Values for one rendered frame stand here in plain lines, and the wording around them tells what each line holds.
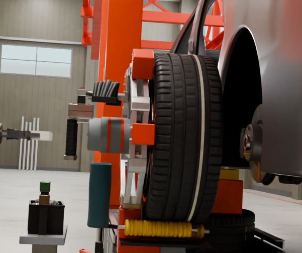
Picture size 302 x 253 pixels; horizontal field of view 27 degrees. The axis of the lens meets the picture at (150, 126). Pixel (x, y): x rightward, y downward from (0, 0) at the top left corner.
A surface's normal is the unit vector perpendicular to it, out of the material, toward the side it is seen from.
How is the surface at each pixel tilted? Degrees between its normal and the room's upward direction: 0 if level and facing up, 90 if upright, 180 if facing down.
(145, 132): 90
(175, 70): 44
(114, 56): 90
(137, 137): 90
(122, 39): 90
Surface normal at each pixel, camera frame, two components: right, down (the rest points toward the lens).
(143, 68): 0.06, 0.55
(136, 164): 0.11, -0.04
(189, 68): 0.11, -0.78
